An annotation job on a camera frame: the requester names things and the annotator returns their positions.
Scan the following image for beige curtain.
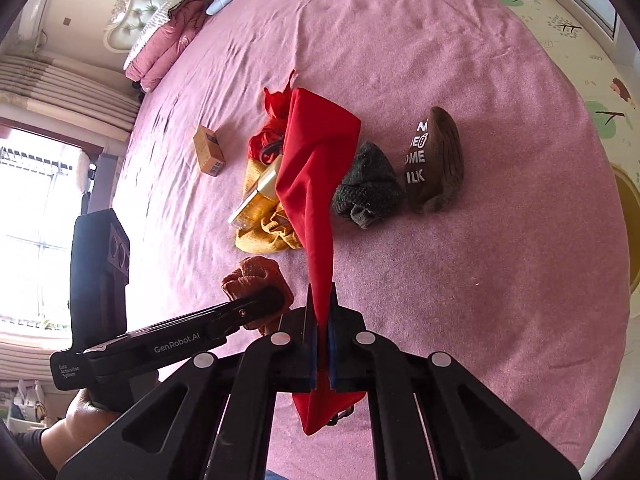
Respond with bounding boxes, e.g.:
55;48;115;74
0;55;141;133

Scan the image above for dark grey knit hat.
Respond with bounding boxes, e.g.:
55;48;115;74
331;141;407;230

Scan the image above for folded pink quilt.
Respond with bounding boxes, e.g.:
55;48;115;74
124;0;210;93

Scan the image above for rust orange cloth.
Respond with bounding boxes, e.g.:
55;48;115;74
221;256;295;336

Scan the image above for printed play mat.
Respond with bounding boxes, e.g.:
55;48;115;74
467;0;640;321

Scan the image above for pink bed blanket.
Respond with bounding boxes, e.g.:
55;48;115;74
112;0;630;480

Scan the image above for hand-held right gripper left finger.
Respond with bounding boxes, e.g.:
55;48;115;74
60;284;319;480

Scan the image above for window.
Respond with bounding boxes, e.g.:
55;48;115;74
0;127;101;331

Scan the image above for mustard yellow cloth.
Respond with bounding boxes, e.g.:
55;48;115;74
235;157;303;256

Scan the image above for red cloth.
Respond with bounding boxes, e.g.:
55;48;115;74
275;87;366;436

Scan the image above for small brown cardboard box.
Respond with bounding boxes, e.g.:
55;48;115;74
193;125;227;177

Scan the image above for gold box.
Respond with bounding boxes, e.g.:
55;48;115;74
227;157;286;228

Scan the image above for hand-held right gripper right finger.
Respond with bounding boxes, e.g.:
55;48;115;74
327;284;583;480

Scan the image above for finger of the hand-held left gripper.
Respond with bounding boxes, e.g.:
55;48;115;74
219;286;289;337

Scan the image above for person's left hand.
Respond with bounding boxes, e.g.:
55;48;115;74
42;389;136;456

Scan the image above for brown cloth with white print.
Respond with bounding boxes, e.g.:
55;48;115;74
403;106;464;214

